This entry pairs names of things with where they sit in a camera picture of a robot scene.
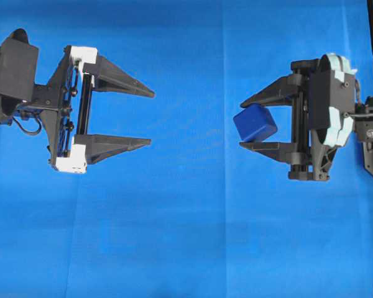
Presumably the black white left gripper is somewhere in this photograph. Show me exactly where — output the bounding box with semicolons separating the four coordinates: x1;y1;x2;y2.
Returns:
34;45;155;174

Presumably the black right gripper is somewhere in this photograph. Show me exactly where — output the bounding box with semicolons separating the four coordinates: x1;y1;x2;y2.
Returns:
239;59;337;181

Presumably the blue block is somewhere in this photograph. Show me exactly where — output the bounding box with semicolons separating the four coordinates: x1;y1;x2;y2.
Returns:
233;104;278;142

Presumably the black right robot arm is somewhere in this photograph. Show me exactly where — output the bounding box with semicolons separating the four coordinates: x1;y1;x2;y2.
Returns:
233;53;373;181

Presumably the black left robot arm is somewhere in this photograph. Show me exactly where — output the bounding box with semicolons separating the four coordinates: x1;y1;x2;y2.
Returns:
0;38;155;174

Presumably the blue table cloth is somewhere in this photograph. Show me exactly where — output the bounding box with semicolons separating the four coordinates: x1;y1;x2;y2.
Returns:
0;1;373;297

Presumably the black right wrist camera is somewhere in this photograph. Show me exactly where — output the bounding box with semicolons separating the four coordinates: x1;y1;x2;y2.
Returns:
308;53;357;148

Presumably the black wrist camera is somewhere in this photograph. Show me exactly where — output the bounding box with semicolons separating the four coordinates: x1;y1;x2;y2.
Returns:
308;53;357;148
0;29;39;122

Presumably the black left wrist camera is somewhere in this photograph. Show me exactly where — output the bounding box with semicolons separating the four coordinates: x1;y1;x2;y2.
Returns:
0;29;39;122

